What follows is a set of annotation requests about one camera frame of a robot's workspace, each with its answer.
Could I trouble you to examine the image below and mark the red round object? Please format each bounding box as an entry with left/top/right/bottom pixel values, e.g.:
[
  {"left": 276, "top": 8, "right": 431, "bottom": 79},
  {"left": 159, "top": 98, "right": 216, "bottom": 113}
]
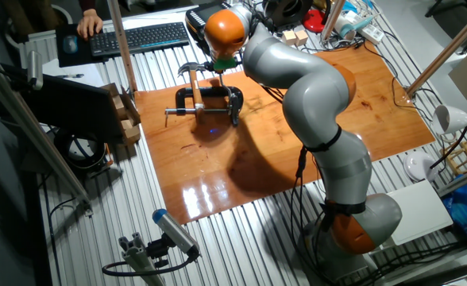
[{"left": 302, "top": 8, "right": 330, "bottom": 34}]

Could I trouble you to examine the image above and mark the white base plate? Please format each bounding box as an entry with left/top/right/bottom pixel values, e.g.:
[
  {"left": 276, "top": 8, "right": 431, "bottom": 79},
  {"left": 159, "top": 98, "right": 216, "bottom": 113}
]
[{"left": 384, "top": 178, "right": 455, "bottom": 247}]

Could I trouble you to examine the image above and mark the thin black cable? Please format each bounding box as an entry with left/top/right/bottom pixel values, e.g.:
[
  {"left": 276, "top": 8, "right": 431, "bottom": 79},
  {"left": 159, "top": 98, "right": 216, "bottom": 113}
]
[{"left": 360, "top": 39, "right": 435, "bottom": 122}]

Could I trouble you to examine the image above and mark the small wooden rack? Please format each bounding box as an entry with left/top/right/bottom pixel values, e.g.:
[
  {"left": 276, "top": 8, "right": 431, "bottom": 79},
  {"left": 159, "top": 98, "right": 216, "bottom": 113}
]
[{"left": 439, "top": 133, "right": 467, "bottom": 176}]

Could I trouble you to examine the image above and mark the white desk lamp shade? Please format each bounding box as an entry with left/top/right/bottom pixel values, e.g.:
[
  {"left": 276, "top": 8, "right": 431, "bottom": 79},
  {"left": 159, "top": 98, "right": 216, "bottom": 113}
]
[{"left": 430, "top": 103, "right": 467, "bottom": 170}]

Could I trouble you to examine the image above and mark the wooden handled claw hammer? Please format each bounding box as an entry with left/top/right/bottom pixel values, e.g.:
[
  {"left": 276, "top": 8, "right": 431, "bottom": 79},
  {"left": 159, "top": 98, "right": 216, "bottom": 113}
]
[{"left": 176, "top": 61, "right": 209, "bottom": 125}]

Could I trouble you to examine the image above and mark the black C-clamp with screw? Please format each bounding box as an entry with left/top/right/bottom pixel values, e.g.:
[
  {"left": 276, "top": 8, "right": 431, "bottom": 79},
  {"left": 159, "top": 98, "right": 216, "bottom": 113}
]
[{"left": 164, "top": 85, "right": 245, "bottom": 128}]

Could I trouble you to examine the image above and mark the silver cylindrical camera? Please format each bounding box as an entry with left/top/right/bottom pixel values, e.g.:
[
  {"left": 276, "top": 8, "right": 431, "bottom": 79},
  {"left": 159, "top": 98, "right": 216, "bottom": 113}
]
[{"left": 26, "top": 49, "right": 44, "bottom": 91}]

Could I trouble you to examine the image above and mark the green gripper mount flange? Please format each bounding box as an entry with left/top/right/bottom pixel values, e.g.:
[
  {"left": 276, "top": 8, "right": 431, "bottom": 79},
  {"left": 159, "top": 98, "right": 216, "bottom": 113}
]
[{"left": 212, "top": 57, "right": 239, "bottom": 72}]

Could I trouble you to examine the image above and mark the black camera cable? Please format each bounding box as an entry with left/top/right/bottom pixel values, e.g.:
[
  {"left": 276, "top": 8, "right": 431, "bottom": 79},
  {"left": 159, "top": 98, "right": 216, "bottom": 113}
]
[{"left": 101, "top": 253, "right": 199, "bottom": 278}]

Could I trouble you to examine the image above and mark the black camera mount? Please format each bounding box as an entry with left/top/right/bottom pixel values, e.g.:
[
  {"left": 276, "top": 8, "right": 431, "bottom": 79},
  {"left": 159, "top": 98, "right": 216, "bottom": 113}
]
[{"left": 145, "top": 234, "right": 172, "bottom": 269}]

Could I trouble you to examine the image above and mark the silver camera with blue cap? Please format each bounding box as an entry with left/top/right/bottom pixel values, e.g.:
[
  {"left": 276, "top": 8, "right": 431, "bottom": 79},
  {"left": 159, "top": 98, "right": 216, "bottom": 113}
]
[{"left": 152, "top": 208, "right": 202, "bottom": 259}]

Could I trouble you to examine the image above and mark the short aluminium profile post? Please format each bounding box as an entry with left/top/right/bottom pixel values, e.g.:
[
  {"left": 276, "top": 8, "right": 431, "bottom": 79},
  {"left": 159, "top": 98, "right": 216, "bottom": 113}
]
[{"left": 118, "top": 232, "right": 167, "bottom": 286}]

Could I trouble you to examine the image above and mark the black mouse pad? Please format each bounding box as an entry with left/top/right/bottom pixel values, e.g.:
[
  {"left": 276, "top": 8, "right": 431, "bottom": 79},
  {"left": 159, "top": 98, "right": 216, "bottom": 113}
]
[{"left": 55, "top": 22, "right": 108, "bottom": 68}]

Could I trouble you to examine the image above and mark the wooden block stack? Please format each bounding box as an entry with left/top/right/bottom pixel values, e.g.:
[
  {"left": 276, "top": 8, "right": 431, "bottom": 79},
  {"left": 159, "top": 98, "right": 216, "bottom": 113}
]
[{"left": 100, "top": 82, "right": 142, "bottom": 146}]

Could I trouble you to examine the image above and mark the person's bare hand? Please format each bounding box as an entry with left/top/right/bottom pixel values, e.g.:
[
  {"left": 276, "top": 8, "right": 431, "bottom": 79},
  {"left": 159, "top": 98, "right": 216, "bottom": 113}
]
[{"left": 76, "top": 8, "right": 103, "bottom": 41}]

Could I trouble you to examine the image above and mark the aluminium bar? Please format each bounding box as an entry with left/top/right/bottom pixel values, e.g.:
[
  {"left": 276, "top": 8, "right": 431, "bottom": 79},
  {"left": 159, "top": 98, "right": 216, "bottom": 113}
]
[{"left": 435, "top": 162, "right": 467, "bottom": 198}]

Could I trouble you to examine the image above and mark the white paper sheet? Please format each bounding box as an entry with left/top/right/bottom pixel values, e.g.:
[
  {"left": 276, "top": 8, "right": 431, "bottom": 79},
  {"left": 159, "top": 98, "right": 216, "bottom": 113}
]
[{"left": 42, "top": 59, "right": 106, "bottom": 89}]

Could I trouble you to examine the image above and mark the glossy brown wooden board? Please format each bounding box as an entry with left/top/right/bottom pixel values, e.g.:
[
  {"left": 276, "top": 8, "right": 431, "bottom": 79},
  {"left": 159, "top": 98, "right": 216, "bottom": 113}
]
[{"left": 133, "top": 41, "right": 436, "bottom": 226}]

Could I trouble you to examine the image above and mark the pale wooden cube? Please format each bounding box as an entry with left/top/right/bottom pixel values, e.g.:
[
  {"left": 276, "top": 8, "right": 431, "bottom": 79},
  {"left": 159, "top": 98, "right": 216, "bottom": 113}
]
[
  {"left": 295, "top": 28, "right": 310, "bottom": 47},
  {"left": 281, "top": 29, "right": 297, "bottom": 47}
]

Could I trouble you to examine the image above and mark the slanted wooden post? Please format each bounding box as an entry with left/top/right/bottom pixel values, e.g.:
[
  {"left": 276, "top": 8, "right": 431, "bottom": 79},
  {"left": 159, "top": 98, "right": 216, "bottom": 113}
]
[
  {"left": 406, "top": 2, "right": 467, "bottom": 97},
  {"left": 106, "top": 0, "right": 139, "bottom": 95}
]

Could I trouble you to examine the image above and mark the orange and black teach pendant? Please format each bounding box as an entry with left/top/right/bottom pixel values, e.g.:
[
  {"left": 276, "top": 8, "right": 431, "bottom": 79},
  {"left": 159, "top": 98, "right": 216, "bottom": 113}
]
[{"left": 184, "top": 2, "right": 234, "bottom": 48}]

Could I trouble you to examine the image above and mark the metal stand post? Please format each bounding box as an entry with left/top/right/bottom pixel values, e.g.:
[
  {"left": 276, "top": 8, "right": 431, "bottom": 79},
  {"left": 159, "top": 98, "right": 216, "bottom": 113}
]
[{"left": 320, "top": 0, "right": 346, "bottom": 41}]

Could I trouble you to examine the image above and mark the white round stand base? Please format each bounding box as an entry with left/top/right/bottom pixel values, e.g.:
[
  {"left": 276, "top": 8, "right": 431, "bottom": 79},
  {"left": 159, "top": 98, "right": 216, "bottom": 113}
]
[{"left": 402, "top": 150, "right": 439, "bottom": 184}]

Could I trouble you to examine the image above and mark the grey computer mouse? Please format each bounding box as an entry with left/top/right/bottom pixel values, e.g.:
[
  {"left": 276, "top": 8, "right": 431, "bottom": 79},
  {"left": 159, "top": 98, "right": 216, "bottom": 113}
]
[{"left": 62, "top": 34, "right": 79, "bottom": 55}]

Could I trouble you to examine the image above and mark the black flat panel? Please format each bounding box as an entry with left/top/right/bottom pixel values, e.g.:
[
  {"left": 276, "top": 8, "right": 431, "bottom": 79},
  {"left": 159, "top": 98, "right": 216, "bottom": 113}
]
[{"left": 2, "top": 63, "right": 125, "bottom": 144}]

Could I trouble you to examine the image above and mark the black round reel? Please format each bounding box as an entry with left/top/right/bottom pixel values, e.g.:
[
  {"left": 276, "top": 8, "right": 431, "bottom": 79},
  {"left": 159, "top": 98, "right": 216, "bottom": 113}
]
[{"left": 53, "top": 129, "right": 114, "bottom": 176}]

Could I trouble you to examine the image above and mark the black computer keyboard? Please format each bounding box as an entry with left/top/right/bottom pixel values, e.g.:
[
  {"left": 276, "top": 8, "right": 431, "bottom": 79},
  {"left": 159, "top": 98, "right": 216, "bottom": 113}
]
[{"left": 89, "top": 21, "right": 191, "bottom": 57}]

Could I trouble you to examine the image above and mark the long aluminium rail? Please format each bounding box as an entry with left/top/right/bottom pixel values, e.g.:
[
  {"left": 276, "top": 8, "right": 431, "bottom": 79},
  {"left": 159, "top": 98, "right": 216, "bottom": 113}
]
[{"left": 0, "top": 55, "right": 95, "bottom": 216}]

